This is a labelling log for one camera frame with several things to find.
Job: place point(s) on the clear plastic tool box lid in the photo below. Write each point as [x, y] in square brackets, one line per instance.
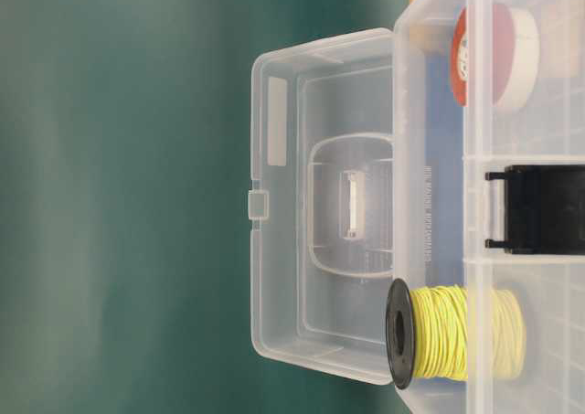
[321, 204]

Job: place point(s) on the clear plastic tool box base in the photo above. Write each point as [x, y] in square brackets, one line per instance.
[526, 312]

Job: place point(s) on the black tool box latch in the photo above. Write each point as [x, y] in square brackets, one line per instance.
[544, 210]

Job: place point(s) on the red and white tape roll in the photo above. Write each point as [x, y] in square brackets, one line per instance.
[516, 54]

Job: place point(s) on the yellow wire spool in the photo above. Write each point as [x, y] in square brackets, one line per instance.
[427, 333]

